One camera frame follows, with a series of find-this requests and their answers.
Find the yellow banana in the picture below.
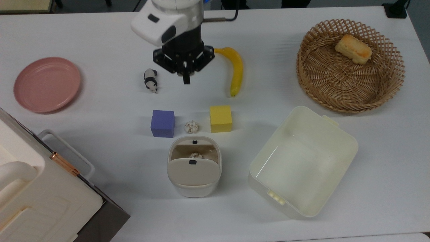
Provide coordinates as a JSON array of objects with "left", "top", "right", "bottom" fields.
[{"left": 214, "top": 47, "right": 244, "bottom": 97}]

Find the beige trash can lid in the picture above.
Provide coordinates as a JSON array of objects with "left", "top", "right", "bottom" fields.
[{"left": 168, "top": 158, "right": 220, "bottom": 186}]

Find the black stand base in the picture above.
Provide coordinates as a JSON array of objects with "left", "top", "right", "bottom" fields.
[{"left": 382, "top": 0, "right": 411, "bottom": 19}]

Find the yellow cube block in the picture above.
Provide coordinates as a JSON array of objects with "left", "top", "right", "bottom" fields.
[{"left": 210, "top": 105, "right": 233, "bottom": 133}]

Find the purple cube block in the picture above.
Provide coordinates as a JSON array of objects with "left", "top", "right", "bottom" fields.
[{"left": 150, "top": 110, "right": 176, "bottom": 138}]

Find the woven wicker basket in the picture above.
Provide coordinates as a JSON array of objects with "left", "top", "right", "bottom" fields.
[{"left": 296, "top": 19, "right": 405, "bottom": 113}]

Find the copper latch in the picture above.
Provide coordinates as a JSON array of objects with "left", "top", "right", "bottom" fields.
[{"left": 50, "top": 152, "right": 81, "bottom": 176}]

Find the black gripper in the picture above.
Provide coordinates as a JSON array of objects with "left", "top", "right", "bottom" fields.
[{"left": 153, "top": 24, "right": 215, "bottom": 84}]

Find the pink plate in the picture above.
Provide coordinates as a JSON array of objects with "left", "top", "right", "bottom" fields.
[{"left": 13, "top": 57, "right": 81, "bottom": 113}]

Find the black cable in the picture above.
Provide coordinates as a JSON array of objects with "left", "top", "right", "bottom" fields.
[{"left": 203, "top": 0, "right": 240, "bottom": 23}]

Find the beige trash can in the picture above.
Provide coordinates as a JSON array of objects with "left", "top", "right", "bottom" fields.
[{"left": 167, "top": 135, "right": 222, "bottom": 198}]

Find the panda toy figure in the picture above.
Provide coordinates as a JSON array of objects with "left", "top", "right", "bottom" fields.
[{"left": 144, "top": 68, "right": 159, "bottom": 93}]

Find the cream plastic bin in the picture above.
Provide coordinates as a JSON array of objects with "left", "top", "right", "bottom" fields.
[{"left": 248, "top": 106, "right": 359, "bottom": 219}]

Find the white case handle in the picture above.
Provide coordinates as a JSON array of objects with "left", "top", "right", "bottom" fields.
[{"left": 38, "top": 129, "right": 95, "bottom": 180}]

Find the yellow wooden table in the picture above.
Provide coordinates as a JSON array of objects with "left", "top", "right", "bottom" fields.
[{"left": 0, "top": 0, "right": 55, "bottom": 14}]

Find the bread loaf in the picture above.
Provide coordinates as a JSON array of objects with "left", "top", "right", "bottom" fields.
[{"left": 335, "top": 34, "right": 373, "bottom": 65}]

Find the white storage case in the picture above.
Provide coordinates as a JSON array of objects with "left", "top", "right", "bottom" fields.
[{"left": 0, "top": 108, "right": 131, "bottom": 242}]

